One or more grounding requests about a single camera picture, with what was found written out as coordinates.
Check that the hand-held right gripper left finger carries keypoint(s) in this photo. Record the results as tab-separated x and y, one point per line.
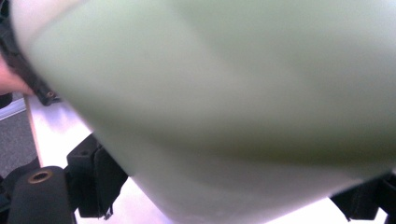
93	177

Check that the aluminium floor rail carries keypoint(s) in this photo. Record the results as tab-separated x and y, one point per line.
11	109

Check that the white table mat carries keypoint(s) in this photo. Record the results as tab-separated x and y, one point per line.
62	130

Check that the green pump bottle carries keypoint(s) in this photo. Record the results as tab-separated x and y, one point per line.
218	93

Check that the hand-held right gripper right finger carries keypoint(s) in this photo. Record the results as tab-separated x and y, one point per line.
361	199

